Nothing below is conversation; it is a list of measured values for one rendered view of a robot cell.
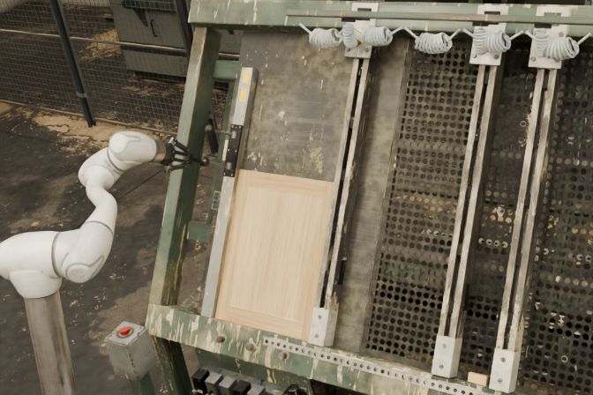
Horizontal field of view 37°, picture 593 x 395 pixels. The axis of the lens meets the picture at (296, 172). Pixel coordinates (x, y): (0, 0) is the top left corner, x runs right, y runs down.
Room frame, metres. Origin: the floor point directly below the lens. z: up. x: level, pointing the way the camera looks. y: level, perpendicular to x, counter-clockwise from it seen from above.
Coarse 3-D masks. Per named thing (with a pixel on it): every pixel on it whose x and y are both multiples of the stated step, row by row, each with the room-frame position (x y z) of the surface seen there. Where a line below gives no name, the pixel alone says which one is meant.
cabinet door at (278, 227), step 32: (256, 192) 2.87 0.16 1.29; (288, 192) 2.80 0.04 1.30; (320, 192) 2.73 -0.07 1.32; (256, 224) 2.80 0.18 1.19; (288, 224) 2.73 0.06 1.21; (320, 224) 2.66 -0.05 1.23; (256, 256) 2.74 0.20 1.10; (288, 256) 2.67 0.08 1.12; (320, 256) 2.60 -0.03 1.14; (224, 288) 2.73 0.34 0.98; (256, 288) 2.67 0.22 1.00; (288, 288) 2.60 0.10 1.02; (256, 320) 2.60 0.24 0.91; (288, 320) 2.53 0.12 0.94
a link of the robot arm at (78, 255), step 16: (96, 224) 2.24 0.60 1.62; (64, 240) 2.17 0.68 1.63; (80, 240) 2.17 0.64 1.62; (96, 240) 2.17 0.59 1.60; (112, 240) 2.24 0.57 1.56; (64, 256) 2.13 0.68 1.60; (80, 256) 2.11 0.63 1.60; (96, 256) 2.13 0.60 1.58; (64, 272) 2.10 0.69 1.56; (80, 272) 2.09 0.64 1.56; (96, 272) 2.12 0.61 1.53
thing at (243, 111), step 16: (240, 80) 3.13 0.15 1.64; (256, 80) 3.13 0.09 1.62; (240, 112) 3.06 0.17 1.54; (240, 144) 2.99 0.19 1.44; (240, 160) 2.97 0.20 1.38; (224, 176) 2.95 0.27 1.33; (224, 192) 2.92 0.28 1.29; (224, 208) 2.88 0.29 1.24; (224, 224) 2.85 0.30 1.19; (224, 240) 2.82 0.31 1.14; (224, 256) 2.80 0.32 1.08; (208, 272) 2.78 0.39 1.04; (208, 288) 2.75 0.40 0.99; (208, 304) 2.71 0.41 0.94
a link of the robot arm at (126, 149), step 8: (112, 136) 2.69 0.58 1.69; (120, 136) 2.67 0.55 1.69; (128, 136) 2.67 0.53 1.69; (136, 136) 2.69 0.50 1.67; (144, 136) 2.73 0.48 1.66; (112, 144) 2.67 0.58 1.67; (120, 144) 2.65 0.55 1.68; (128, 144) 2.65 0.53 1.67; (136, 144) 2.67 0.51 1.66; (144, 144) 2.69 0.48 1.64; (152, 144) 2.73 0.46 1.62; (112, 152) 2.66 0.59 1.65; (120, 152) 2.64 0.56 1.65; (128, 152) 2.65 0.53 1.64; (136, 152) 2.66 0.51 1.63; (144, 152) 2.68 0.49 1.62; (152, 152) 2.72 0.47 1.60; (112, 160) 2.69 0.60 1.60; (120, 160) 2.68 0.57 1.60; (128, 160) 2.67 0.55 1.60; (136, 160) 2.68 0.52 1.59; (144, 160) 2.70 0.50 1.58; (120, 168) 2.69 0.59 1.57; (128, 168) 2.71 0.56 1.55
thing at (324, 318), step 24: (360, 24) 2.89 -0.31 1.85; (360, 48) 2.84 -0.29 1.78; (360, 72) 2.84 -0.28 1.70; (360, 96) 2.79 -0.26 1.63; (360, 120) 2.75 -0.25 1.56; (360, 144) 2.73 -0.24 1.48; (336, 168) 2.69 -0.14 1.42; (360, 168) 2.71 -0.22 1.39; (336, 192) 2.64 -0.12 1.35; (336, 216) 2.62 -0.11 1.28; (336, 240) 2.55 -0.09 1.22; (336, 264) 2.51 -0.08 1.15; (336, 288) 2.49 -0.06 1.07; (312, 312) 2.45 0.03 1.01; (336, 312) 2.46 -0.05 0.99; (312, 336) 2.41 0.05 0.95
